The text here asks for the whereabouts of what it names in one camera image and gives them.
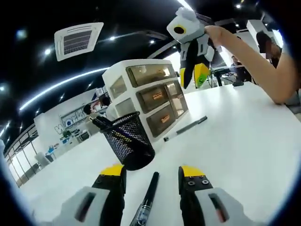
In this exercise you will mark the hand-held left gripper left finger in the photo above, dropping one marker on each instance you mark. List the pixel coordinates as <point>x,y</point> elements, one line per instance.
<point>98,204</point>

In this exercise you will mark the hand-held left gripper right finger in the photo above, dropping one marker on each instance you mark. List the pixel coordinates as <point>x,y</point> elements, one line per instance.
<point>202,204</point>

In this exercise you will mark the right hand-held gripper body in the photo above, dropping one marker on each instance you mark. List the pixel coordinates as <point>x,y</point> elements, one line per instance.
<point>185,26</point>

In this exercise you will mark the black cap clear barrel pen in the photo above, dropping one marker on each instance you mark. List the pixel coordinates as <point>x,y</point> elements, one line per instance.
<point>152,186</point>

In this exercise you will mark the slim dark grey pen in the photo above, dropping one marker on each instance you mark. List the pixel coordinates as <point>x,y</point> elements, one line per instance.
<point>185,129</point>

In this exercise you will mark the white desk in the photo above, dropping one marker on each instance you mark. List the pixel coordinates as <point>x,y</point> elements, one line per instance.
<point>223,153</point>

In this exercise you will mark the person's right hand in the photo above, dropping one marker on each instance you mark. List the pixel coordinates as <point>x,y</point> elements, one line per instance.
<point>214,34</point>

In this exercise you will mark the small black box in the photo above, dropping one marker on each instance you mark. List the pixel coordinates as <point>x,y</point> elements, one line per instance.
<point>238,83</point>

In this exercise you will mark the white drawer organizer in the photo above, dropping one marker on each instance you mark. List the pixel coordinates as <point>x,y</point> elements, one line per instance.
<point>145,62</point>

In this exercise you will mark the black mesh pen holder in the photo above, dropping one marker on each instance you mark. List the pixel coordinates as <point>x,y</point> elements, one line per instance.
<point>131,150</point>

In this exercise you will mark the white ceiling air vent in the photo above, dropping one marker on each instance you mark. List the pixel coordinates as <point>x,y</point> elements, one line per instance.
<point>77,42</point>

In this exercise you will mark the curved ceiling light strip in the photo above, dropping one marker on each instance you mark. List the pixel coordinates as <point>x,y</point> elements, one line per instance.
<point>58,84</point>

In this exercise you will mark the wall lettering sign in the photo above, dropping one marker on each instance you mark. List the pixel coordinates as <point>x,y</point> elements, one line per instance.
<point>70,122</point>

